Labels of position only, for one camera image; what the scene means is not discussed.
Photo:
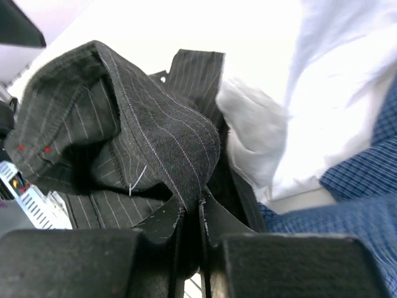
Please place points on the blue checked shirt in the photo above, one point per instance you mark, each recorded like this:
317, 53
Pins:
365, 189

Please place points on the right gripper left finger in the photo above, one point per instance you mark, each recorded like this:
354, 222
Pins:
133, 262

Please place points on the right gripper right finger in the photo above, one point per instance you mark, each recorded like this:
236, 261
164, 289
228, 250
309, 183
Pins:
238, 262

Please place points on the black pinstripe shirt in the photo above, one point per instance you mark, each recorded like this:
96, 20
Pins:
117, 143

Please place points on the grey slotted cable duct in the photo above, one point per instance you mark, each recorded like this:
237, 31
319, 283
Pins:
45, 211

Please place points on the white shirt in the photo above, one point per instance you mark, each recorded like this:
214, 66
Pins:
301, 89

